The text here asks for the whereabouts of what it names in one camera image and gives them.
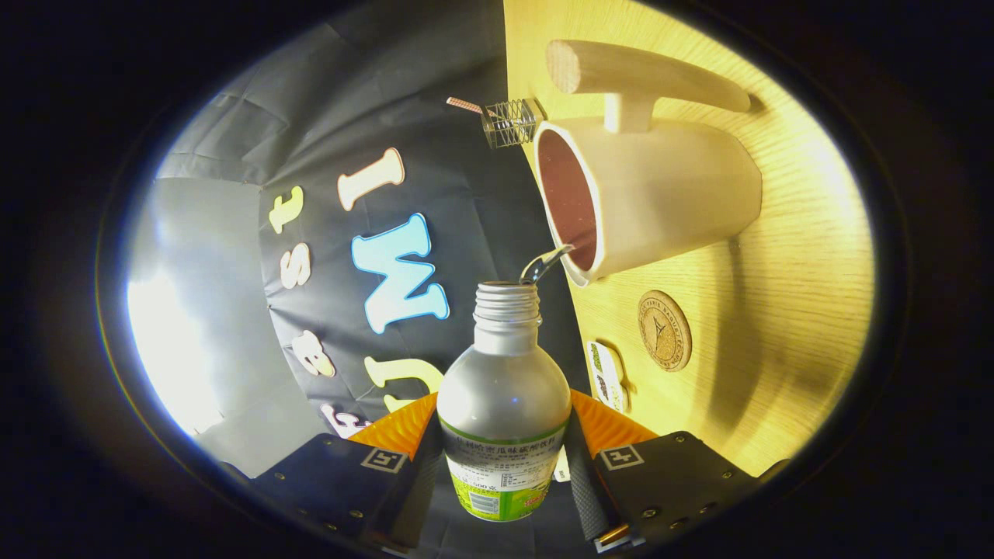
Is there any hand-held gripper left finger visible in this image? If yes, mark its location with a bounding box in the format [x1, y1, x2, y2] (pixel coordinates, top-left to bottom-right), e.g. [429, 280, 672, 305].
[225, 392, 440, 554]

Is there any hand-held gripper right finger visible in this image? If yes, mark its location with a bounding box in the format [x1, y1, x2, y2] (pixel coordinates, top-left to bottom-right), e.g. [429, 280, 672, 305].
[563, 388, 789, 554]

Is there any silver bottle with green label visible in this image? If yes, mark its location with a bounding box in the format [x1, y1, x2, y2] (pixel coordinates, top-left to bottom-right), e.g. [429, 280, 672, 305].
[436, 281, 572, 523]

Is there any round cork coaster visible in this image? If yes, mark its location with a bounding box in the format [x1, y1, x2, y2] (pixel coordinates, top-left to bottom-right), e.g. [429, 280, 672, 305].
[638, 290, 693, 373]

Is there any clear juice stream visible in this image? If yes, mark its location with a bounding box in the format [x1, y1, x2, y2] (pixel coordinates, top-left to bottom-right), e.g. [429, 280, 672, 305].
[520, 245, 575, 284]

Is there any cream cup with wooden handle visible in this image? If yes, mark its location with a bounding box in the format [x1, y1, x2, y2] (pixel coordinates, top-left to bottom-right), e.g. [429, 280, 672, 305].
[532, 39, 763, 288]

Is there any white divided dish with beans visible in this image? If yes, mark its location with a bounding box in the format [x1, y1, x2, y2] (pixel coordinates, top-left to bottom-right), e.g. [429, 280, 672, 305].
[586, 340, 628, 414]

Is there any light wooden table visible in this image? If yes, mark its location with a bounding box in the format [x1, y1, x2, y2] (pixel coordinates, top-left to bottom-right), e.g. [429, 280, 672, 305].
[503, 0, 876, 478]

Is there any black backdrop cloth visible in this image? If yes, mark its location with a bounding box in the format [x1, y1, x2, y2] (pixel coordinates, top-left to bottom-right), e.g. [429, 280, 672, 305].
[155, 0, 591, 559]

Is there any wire mesh holder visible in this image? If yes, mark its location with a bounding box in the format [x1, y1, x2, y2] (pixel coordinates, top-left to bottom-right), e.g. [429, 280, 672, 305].
[481, 98, 547, 149]

